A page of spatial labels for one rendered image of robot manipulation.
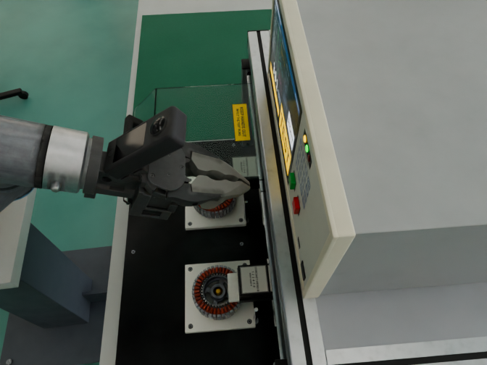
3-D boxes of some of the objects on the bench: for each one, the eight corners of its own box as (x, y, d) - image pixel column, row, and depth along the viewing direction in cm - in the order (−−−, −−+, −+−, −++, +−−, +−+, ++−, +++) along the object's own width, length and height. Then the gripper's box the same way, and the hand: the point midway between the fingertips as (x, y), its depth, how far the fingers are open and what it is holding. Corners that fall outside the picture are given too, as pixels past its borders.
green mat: (130, 145, 112) (129, 145, 112) (142, 15, 144) (142, 14, 144) (445, 125, 116) (446, 125, 115) (389, 3, 148) (389, 3, 147)
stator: (190, 219, 95) (189, 212, 92) (193, 181, 101) (192, 173, 98) (236, 219, 95) (235, 212, 92) (236, 180, 101) (236, 173, 98)
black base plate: (114, 407, 77) (111, 406, 75) (135, 150, 111) (134, 145, 109) (346, 386, 79) (348, 385, 77) (298, 140, 113) (298, 135, 111)
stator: (193, 322, 82) (191, 318, 79) (193, 271, 88) (191, 266, 85) (246, 318, 83) (246, 313, 80) (241, 268, 89) (241, 262, 86)
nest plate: (185, 333, 82) (185, 332, 81) (185, 266, 90) (185, 264, 89) (255, 327, 83) (255, 326, 82) (249, 261, 91) (249, 259, 90)
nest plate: (185, 230, 95) (185, 228, 94) (185, 179, 103) (185, 177, 102) (246, 226, 96) (246, 224, 95) (241, 175, 104) (241, 173, 102)
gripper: (88, 157, 53) (229, 182, 61) (77, 215, 48) (232, 234, 57) (96, 117, 47) (253, 151, 55) (85, 180, 42) (259, 207, 50)
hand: (243, 182), depth 53 cm, fingers closed
